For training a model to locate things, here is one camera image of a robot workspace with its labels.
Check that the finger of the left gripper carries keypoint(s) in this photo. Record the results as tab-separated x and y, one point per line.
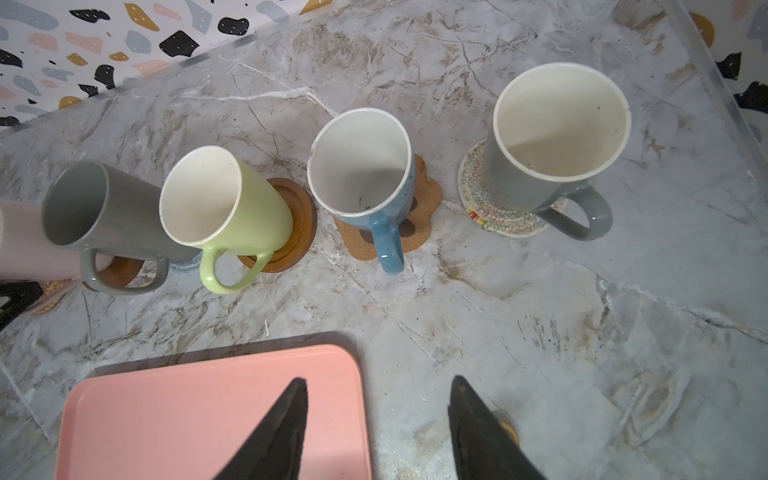
16	297

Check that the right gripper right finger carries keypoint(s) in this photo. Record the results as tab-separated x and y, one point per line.
482	449

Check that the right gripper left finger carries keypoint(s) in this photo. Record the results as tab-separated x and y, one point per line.
274	448

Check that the brown rattan woven coaster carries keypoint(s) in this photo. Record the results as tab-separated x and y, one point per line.
53	292

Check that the pink handled cream mug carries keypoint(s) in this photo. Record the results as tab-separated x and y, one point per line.
34	241

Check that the dark brown wooden coaster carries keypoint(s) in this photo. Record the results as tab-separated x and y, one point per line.
115	278

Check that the dark grey mug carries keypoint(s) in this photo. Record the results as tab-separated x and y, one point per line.
94	208

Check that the green mug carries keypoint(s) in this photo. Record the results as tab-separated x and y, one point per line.
196	173

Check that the multicolour woven coaster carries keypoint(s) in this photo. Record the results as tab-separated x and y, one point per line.
479	202

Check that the cork paw coaster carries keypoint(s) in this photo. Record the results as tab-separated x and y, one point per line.
414	231

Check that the light brown wooden coaster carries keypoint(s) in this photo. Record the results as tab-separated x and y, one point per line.
297	222

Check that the blue mug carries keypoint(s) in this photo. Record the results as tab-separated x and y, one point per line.
361	169

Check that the light blue woven coaster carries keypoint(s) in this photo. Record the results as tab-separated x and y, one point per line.
190	267

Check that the pink tray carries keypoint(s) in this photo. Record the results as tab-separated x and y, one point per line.
187	421

